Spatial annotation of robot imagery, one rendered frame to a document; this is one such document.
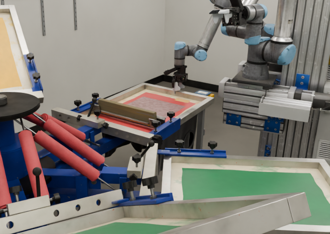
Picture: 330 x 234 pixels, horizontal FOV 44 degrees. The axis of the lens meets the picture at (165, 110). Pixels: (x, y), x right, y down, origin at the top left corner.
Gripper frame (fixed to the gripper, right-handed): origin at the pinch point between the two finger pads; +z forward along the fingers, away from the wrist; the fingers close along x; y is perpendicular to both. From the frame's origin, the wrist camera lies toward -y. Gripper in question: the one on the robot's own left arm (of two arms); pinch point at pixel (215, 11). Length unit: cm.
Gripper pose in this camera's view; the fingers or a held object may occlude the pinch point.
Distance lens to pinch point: 184.4
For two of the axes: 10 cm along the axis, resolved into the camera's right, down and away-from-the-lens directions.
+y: 0.6, 9.7, 2.5
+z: -7.3, 2.2, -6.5
